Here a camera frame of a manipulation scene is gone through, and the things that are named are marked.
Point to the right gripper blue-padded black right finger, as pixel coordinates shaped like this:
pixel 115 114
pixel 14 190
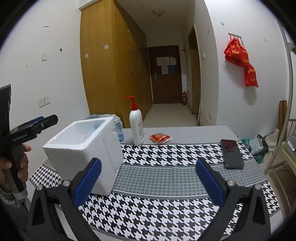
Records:
pixel 253 222

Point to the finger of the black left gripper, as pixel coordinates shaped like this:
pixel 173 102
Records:
pixel 31 122
pixel 47 122

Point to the grey sleeve forearm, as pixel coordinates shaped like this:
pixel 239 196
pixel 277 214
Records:
pixel 16 209

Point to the white styrofoam box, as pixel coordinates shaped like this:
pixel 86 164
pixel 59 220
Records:
pixel 69 155

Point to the white pump lotion bottle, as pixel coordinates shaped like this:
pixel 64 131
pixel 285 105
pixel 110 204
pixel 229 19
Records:
pixel 136 124

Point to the red snack packet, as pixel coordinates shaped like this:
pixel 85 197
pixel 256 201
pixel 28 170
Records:
pixel 160 138

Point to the wooden wardrobe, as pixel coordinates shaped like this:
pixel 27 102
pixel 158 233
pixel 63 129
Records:
pixel 114 60

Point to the red hanging bag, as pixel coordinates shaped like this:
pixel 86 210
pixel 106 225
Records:
pixel 236 54

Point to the teal basket with items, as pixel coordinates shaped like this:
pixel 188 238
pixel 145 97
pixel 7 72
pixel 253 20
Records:
pixel 257 146

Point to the houndstooth table mat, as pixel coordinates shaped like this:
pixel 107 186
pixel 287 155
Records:
pixel 157 194

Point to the metal bed frame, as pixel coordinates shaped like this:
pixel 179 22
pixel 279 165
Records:
pixel 289 46

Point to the blue spray bottle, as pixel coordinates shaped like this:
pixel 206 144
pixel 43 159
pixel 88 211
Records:
pixel 118 128

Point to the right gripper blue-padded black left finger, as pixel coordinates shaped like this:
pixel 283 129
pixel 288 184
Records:
pixel 44 222

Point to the dark brown door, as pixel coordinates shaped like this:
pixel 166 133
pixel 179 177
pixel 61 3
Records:
pixel 166 78

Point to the white wall switch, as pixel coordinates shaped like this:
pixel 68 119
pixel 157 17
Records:
pixel 43 101

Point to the red fire extinguisher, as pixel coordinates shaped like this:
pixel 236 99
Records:
pixel 184 98

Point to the black smartphone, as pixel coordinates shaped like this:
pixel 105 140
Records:
pixel 231 155

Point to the person's left hand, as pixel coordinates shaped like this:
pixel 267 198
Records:
pixel 8 164

